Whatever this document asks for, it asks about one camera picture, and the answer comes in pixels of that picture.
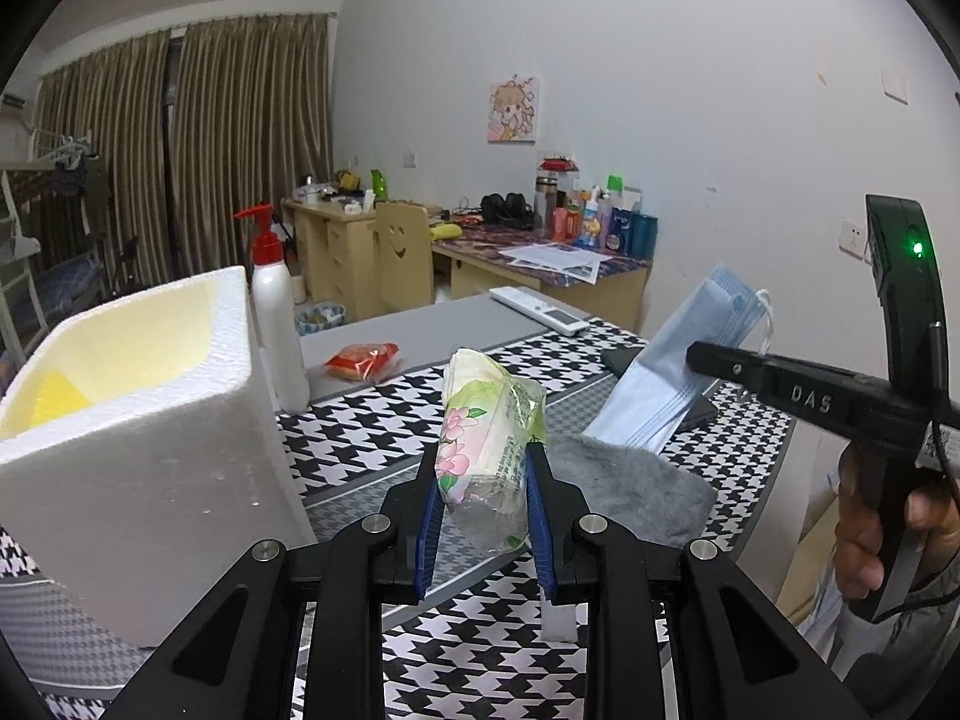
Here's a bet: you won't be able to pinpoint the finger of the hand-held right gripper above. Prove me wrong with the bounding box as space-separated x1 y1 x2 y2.
686 341 777 391

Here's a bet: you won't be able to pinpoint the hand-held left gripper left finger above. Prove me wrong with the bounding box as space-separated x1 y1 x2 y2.
105 442 443 720

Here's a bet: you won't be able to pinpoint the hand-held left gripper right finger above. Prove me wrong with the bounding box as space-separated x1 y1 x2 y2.
525 442 871 720

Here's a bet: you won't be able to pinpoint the pack of blue face masks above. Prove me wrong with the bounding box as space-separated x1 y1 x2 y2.
581 264 777 457

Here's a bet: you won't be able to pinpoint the grey fluffy cloth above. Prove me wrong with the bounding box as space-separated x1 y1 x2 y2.
544 431 717 548

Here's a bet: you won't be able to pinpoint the floral tissue pack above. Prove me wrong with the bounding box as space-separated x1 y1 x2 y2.
439 345 547 557

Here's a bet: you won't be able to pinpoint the white foam box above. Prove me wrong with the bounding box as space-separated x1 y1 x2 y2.
0 265 320 650

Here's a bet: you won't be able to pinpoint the yellow sponge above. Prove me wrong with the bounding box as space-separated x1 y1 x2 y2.
11 367 91 428

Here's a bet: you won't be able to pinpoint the person's right hand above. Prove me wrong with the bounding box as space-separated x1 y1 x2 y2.
834 439 960 602

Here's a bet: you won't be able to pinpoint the black smartphone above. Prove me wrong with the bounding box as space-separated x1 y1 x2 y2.
600 345 721 432

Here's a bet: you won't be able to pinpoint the houndstooth tablecloth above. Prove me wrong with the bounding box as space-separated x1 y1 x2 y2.
0 292 807 720

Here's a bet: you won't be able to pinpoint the red snack packet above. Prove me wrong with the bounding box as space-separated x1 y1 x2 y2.
324 341 401 381

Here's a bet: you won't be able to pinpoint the cluster of toiletry bottles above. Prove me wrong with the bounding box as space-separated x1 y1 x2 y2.
532 154 659 260

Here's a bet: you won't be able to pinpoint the white remote control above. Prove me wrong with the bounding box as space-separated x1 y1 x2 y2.
489 285 591 336

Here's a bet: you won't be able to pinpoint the wooden desk with papers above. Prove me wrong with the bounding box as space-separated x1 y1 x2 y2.
431 229 653 335

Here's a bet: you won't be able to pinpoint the printed paper sheets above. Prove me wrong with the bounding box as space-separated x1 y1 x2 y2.
499 242 612 286

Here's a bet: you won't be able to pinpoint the blue waste basket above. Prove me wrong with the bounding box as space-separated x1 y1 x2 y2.
296 301 347 338

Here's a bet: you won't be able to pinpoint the white pump bottle red top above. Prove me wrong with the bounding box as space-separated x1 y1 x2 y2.
232 201 312 413

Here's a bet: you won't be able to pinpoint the black headphones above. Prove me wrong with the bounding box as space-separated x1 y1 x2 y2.
480 193 533 230

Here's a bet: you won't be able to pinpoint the wooden chair with smiley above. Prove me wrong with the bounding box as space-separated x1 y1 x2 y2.
373 201 434 308

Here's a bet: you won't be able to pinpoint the patterned purple desk mat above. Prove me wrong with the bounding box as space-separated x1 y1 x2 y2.
435 221 652 286

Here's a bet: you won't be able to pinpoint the wooden desk with drawers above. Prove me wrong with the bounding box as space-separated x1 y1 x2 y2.
281 195 443 320

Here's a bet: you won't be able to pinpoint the person's grey clothing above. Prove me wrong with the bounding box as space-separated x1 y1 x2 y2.
832 570 960 720

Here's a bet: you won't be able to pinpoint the brown curtain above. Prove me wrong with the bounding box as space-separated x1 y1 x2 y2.
171 11 335 278
34 30 173 293

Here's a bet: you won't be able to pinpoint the blue checked bed sheet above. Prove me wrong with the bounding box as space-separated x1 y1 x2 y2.
34 255 102 316

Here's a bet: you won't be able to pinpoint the dark hanging clothes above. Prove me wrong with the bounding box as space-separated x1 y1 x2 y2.
49 157 110 241

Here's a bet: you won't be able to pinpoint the white metal bunk bed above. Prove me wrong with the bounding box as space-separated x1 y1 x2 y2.
0 131 106 331

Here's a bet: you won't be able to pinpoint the white wall socket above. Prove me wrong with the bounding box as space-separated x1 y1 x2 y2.
838 216 871 260

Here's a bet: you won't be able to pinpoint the cartoon wall poster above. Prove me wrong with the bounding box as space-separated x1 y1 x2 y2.
487 75 539 143

